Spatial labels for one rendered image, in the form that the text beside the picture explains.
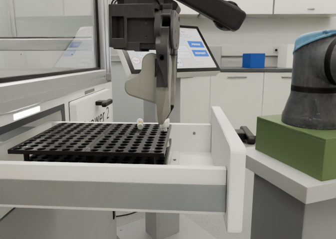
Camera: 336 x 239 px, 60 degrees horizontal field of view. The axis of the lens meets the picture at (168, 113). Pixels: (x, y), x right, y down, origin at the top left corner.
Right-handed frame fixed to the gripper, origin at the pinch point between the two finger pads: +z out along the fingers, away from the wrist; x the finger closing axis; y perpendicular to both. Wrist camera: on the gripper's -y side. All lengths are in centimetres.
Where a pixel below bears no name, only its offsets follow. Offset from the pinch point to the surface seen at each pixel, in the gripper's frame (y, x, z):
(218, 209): -7.2, 5.4, 11.0
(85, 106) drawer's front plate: 24.8, -27.8, 4.5
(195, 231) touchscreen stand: 0, -115, 91
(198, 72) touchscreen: 1, -106, -1
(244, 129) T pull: -11.4, -8.7, 3.9
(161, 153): 0.6, 2.0, 5.4
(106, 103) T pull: 21.8, -34.0, 4.6
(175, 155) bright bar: 0.4, -12.2, 10.4
